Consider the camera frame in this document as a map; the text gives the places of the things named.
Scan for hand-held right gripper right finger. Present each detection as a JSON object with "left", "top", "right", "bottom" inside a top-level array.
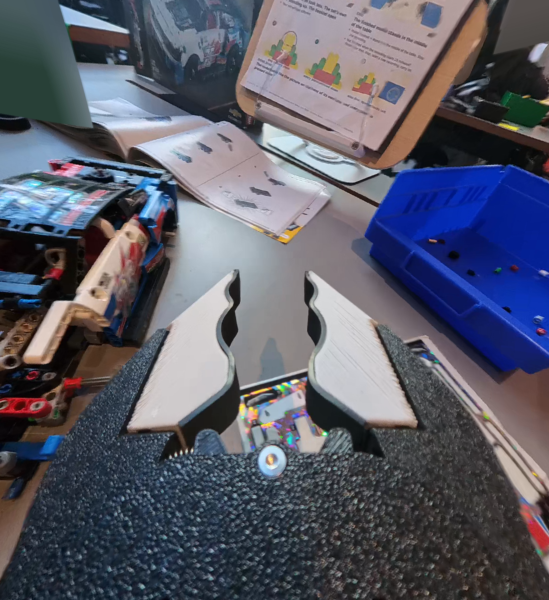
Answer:
[{"left": 304, "top": 271, "right": 419, "bottom": 432}]

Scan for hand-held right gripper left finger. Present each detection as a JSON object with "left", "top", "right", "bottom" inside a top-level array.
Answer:
[{"left": 127, "top": 270, "right": 241, "bottom": 442}]

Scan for toy brick race car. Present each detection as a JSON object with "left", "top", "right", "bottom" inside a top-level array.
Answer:
[{"left": 0, "top": 157, "right": 179, "bottom": 500}]

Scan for grey desk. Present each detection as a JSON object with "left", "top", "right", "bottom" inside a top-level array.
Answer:
[{"left": 0, "top": 63, "right": 549, "bottom": 516}]

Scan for holographic sticker sheet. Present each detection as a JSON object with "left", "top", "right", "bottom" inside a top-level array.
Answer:
[{"left": 239, "top": 335, "right": 549, "bottom": 591}]

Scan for scattered small toy pieces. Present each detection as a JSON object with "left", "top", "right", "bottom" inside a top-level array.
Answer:
[{"left": 427, "top": 238, "right": 549, "bottom": 336}]

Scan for blue plastic bin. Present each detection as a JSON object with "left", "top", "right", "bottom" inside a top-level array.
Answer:
[{"left": 365, "top": 164, "right": 549, "bottom": 374}]

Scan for open instruction booklet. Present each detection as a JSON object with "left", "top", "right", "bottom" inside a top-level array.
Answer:
[{"left": 45, "top": 98, "right": 331, "bottom": 244}]

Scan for silver stand base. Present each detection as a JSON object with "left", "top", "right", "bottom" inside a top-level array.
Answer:
[{"left": 262, "top": 124, "right": 383, "bottom": 184}]

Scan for green plastic container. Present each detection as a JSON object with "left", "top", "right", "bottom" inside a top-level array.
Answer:
[{"left": 499, "top": 91, "right": 549, "bottom": 128}]

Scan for wooden clipboard with instruction sheet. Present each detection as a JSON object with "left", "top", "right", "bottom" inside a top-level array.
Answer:
[{"left": 235, "top": 0, "right": 491, "bottom": 169}]

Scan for race car set box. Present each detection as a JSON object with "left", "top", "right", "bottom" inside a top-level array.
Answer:
[{"left": 124, "top": 0, "right": 266, "bottom": 129}]

